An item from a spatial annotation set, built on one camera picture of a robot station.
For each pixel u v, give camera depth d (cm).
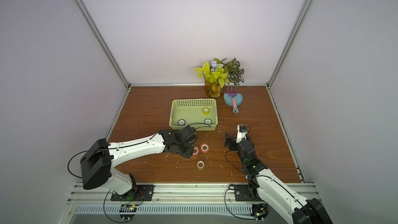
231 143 76
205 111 103
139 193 73
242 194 73
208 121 99
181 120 100
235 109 103
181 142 63
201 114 103
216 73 93
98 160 42
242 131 72
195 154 84
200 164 81
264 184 55
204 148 87
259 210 70
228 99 111
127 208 71
